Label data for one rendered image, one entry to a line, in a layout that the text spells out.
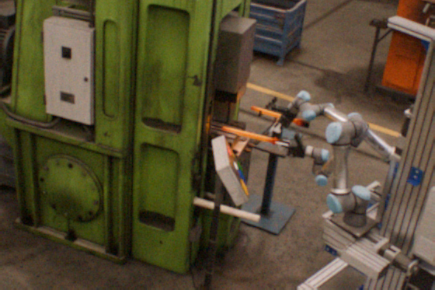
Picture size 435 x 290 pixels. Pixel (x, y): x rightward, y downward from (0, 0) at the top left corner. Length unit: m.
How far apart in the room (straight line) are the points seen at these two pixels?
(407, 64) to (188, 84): 4.20
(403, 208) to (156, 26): 1.83
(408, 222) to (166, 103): 1.64
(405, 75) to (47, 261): 4.71
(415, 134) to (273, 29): 4.56
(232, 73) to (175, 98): 0.38
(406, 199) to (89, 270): 2.24
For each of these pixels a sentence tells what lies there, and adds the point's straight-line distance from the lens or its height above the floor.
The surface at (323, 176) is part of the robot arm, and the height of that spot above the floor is 0.93.
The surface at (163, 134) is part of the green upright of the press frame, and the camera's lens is 3.95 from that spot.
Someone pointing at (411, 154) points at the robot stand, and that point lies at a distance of 3.68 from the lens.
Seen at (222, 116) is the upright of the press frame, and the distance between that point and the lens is 4.52.
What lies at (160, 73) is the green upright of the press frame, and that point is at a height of 1.48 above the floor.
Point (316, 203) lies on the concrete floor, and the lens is 5.45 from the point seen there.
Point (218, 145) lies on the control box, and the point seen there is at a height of 1.18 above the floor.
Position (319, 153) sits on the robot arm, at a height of 1.01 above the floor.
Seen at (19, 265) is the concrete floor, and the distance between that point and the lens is 4.66.
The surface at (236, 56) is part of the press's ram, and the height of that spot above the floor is 1.61.
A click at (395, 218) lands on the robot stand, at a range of 3.90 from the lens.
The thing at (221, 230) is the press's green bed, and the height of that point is 0.26.
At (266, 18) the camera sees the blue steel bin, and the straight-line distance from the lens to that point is 7.92.
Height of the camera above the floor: 3.07
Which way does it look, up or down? 29 degrees down
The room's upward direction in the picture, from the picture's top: 6 degrees clockwise
